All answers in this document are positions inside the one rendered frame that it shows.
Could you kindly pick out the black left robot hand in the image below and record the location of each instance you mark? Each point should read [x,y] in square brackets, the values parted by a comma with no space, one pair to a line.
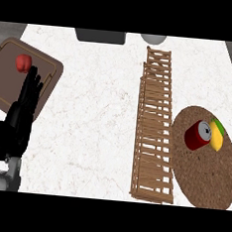
[20,113]

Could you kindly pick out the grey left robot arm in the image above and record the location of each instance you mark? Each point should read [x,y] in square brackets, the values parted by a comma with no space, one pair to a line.
[3,178]

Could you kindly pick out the red can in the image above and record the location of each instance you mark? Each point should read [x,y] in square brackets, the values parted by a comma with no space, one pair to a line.
[196,135]

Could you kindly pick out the round brown woven placemat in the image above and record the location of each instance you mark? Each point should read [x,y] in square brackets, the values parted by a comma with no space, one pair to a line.
[206,169]

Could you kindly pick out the brown cutting board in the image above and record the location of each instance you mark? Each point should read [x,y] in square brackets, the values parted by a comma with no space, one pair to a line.
[8,78]

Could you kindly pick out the red apple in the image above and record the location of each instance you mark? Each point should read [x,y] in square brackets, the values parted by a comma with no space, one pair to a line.
[23,62]

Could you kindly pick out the dark grey box appliance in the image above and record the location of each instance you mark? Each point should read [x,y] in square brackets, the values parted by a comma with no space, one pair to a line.
[100,36]

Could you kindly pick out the pale grey round bowl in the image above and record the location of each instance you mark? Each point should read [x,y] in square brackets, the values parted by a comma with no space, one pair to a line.
[153,39]

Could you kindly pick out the yellow green mango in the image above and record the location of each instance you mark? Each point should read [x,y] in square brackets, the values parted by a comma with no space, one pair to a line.
[217,136]

